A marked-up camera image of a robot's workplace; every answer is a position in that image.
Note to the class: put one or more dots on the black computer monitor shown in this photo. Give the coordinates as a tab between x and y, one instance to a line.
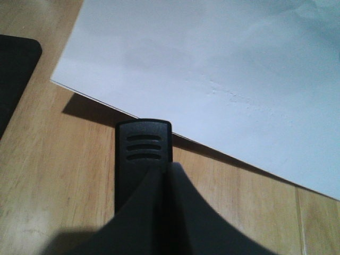
19	57

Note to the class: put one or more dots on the white paper sheet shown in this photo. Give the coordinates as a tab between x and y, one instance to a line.
256	80

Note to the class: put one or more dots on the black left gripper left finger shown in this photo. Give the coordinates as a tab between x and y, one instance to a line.
133	229

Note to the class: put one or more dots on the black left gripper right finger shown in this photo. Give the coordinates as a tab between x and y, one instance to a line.
197	227

